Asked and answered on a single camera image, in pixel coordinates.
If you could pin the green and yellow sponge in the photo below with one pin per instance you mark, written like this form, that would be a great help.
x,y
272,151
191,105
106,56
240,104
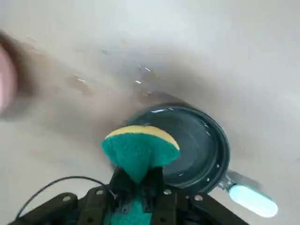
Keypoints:
x,y
131,150

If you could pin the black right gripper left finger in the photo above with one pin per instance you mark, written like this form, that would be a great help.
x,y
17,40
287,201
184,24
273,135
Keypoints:
x,y
93,206

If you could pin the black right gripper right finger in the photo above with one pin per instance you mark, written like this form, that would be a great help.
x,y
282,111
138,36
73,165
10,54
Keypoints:
x,y
173,211

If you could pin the pink bowl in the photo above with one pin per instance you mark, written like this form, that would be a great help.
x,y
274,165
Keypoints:
x,y
5,77

